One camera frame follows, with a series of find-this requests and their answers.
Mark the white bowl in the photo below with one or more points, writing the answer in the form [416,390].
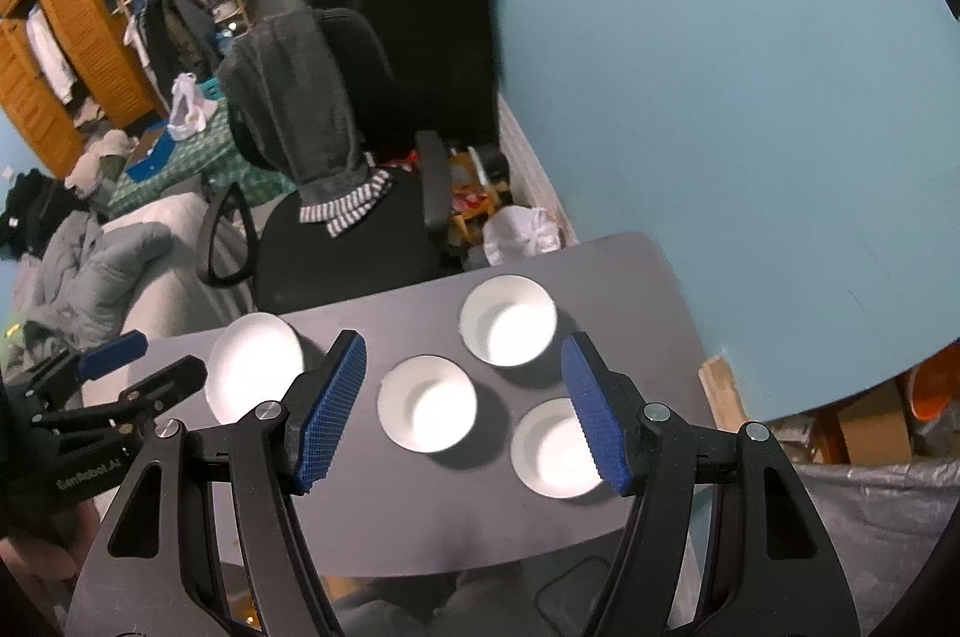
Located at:
[517,337]
[551,457]
[427,404]

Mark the person's left hand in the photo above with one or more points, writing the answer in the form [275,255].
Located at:
[34,566]

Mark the blue box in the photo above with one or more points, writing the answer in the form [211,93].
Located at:
[150,153]

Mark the cardboard box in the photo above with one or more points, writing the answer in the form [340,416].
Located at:
[862,427]

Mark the colourful floor clutter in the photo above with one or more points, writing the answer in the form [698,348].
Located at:
[472,202]

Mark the black clothes pile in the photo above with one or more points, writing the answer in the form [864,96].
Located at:
[34,206]

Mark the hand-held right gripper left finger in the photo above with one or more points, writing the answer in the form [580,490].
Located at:
[330,412]

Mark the beige clothes heap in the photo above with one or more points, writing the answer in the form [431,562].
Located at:
[101,157]

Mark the black hanging coats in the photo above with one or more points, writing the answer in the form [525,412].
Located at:
[405,7]

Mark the wooden louvred wardrobe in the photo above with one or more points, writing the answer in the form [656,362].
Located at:
[45,60]

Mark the teal crate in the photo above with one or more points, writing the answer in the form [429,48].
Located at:
[211,93]

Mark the grey hoodie with striped cuffs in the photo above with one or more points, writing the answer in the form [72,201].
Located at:
[300,105]

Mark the grey trash bag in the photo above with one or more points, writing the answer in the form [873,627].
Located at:
[885,532]

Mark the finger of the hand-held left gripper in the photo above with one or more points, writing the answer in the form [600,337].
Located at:
[112,353]
[161,389]

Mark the wooden plank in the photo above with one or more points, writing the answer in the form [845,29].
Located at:
[724,393]

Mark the orange plastic container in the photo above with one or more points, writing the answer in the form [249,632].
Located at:
[937,389]

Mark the dark clothes on rail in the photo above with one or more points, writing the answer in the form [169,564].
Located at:
[176,37]

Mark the white knotted plastic bag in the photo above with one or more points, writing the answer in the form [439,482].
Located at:
[521,236]

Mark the green checkered tablecloth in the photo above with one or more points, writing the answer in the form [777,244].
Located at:
[191,157]

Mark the black office chair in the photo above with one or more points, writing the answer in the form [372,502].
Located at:
[337,262]

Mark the grey puffy jacket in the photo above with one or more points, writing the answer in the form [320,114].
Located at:
[82,277]

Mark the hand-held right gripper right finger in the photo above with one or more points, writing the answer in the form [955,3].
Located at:
[600,427]

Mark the white hanging shirt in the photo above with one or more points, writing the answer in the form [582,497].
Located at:
[49,52]

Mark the white plate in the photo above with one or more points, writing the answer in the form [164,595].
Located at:
[251,367]

